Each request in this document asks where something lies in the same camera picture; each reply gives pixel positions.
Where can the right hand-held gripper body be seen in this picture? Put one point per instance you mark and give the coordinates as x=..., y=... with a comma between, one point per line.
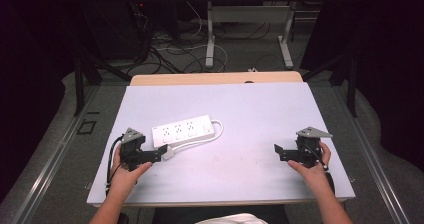
x=308, y=149

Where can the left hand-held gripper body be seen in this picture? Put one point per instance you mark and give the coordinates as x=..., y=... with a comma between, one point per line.
x=131, y=149

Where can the white power plug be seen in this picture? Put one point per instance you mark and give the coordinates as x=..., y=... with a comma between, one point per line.
x=168, y=153

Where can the white power strip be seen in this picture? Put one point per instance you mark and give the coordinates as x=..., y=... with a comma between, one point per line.
x=183, y=130

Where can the person's left hand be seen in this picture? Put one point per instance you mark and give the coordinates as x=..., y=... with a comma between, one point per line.
x=125, y=179

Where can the person's right hand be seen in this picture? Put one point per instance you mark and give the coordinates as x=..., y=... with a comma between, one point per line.
x=316, y=179

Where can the white table mat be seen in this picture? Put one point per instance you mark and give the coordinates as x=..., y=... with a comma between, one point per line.
x=240, y=144

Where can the black floor socket plate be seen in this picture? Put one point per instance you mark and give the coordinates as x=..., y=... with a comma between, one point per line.
x=86, y=127

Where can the person's dark trousers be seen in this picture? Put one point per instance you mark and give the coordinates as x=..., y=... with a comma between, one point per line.
x=186, y=215

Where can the wooden table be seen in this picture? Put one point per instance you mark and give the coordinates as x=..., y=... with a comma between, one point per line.
x=200, y=79

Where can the black metal stand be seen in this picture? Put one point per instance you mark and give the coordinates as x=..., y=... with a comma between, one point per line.
x=80, y=84
x=350, y=80

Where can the person's white clothing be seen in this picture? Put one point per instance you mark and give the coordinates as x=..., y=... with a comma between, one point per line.
x=233, y=219

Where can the dark cabinet with red light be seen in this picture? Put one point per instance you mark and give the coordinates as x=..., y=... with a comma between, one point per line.
x=116, y=27

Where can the white desk with metal legs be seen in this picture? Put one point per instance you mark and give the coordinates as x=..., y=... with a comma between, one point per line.
x=250, y=15

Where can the metal floor rail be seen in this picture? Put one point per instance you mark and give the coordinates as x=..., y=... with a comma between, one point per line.
x=373, y=157
x=50, y=164

